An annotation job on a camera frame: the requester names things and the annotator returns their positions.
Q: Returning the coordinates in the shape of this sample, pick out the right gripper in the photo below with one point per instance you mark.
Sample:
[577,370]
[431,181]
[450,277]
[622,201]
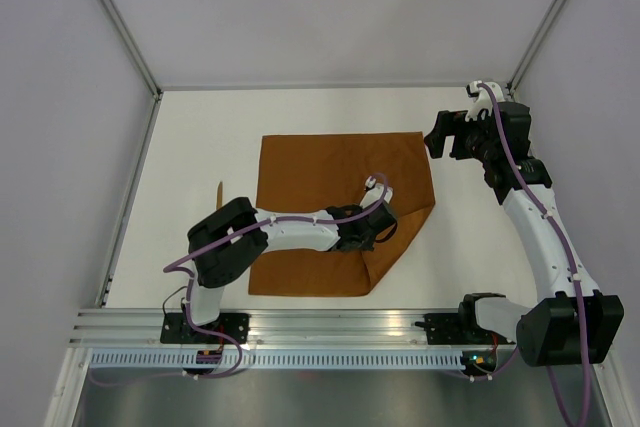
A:
[453,123]

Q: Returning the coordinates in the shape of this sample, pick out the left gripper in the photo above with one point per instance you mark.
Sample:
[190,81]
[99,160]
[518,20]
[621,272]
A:
[368,245]

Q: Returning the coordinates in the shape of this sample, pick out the brown cloth napkin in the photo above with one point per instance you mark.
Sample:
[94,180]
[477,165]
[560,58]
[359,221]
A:
[307,173]

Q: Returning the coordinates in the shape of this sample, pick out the knife with dark handle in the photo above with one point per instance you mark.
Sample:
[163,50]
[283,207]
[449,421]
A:
[219,195]

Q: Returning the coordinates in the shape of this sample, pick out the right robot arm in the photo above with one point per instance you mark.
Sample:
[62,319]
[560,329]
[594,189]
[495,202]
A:
[572,321]

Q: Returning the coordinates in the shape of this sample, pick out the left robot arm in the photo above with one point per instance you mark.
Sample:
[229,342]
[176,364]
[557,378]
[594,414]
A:
[227,242]

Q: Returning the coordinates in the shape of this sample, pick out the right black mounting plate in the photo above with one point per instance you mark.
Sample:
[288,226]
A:
[442,329]

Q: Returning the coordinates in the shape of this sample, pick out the black mounting plate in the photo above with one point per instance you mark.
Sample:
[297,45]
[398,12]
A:
[442,329]
[228,327]

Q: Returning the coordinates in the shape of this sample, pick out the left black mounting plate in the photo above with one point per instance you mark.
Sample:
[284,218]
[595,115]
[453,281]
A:
[228,327]

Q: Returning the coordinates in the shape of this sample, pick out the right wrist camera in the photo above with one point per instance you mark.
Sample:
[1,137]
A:
[484,95]

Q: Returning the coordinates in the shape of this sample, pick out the right aluminium frame post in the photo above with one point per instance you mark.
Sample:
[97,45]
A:
[544,28]

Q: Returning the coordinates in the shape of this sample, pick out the aluminium frame post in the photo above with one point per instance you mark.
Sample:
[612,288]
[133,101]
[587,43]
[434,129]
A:
[117,21]
[544,28]

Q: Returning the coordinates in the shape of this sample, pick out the slotted cable duct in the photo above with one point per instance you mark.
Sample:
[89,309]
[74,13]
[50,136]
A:
[446,359]

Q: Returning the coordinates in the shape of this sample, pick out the left aluminium frame post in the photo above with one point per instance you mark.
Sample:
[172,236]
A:
[117,21]

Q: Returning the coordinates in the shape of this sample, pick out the aluminium front rail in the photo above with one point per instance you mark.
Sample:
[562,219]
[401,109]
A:
[271,328]

